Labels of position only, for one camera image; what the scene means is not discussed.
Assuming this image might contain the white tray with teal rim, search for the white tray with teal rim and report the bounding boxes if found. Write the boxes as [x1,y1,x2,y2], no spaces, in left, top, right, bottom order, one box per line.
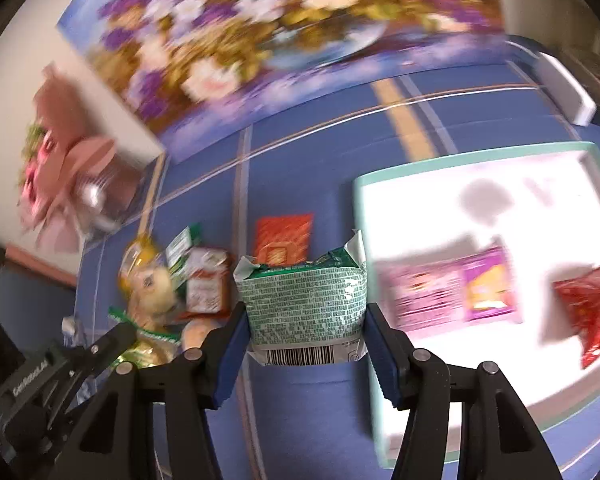
[352,141,600,471]

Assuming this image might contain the blue and white packet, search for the blue and white packet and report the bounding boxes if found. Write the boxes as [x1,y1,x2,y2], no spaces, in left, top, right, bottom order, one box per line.
[60,315,88,351]

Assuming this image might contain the flower painting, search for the flower painting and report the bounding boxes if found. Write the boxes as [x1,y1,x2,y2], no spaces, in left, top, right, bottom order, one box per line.
[55,0,506,163]

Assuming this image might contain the green and white packet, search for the green and white packet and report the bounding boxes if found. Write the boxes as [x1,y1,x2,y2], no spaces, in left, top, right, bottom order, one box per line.
[165,222,204,291]

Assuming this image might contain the pink paper flower bouquet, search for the pink paper flower bouquet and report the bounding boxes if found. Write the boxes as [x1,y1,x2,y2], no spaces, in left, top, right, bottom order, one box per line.
[17,62,166,256]

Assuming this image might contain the red snack packet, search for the red snack packet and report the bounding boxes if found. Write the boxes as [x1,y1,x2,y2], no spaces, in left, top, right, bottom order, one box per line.
[552,265,600,371]

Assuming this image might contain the blue plaid tablecloth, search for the blue plaid tablecloth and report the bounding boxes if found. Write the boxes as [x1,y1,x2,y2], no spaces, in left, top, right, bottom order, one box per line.
[0,35,600,480]

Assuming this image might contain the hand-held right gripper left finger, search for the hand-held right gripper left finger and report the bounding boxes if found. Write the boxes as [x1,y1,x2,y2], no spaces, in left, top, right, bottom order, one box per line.
[47,302,251,480]

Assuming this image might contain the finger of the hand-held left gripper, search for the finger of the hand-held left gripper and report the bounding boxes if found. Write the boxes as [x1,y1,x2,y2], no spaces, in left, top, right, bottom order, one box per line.
[50,322,137,412]

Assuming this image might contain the orange-red square packet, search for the orange-red square packet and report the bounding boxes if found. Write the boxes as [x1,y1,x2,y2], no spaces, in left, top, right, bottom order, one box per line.
[254,214,314,266]

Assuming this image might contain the clear bun packet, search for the clear bun packet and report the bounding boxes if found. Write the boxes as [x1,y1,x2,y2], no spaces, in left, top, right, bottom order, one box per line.
[180,317,227,354]

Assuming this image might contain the brown wooden frame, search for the brown wooden frame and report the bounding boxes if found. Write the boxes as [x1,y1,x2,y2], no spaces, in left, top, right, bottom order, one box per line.
[5,242,78,290]

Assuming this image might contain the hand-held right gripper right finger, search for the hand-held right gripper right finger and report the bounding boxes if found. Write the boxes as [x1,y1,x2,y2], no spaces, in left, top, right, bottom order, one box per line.
[362,302,566,480]

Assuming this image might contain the green snack packet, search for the green snack packet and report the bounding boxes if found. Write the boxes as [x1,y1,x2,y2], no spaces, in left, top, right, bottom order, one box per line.
[232,230,370,367]

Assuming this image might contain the purple snack packet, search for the purple snack packet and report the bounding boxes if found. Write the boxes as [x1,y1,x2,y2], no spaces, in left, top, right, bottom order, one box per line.
[461,246,524,323]

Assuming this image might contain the yellow snack packet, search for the yellow snack packet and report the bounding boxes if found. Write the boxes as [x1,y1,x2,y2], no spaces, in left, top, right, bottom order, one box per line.
[117,232,179,326]

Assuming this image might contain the pink snack packet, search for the pink snack packet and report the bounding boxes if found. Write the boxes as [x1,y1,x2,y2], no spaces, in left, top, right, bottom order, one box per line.
[382,260,468,332]

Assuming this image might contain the green foil packet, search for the green foil packet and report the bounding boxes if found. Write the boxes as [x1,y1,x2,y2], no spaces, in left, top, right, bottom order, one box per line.
[107,305,182,367]

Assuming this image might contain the white device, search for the white device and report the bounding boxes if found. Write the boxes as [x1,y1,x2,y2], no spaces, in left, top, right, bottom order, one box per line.
[535,51,597,126]

